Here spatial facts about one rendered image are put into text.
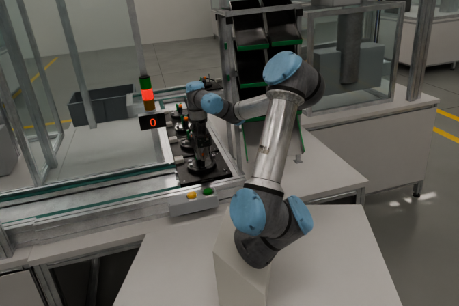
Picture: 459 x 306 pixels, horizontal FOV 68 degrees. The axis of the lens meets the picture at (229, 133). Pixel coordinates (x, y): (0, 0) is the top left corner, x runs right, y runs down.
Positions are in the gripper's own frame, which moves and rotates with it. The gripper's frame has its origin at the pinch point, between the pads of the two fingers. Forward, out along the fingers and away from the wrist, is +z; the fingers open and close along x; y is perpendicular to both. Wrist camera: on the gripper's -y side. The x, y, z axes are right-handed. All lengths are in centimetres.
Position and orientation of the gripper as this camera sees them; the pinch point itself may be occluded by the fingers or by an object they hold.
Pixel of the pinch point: (203, 157)
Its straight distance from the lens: 155.1
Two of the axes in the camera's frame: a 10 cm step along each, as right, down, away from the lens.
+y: 2.6, 3.8, -8.9
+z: 0.8, 9.1, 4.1
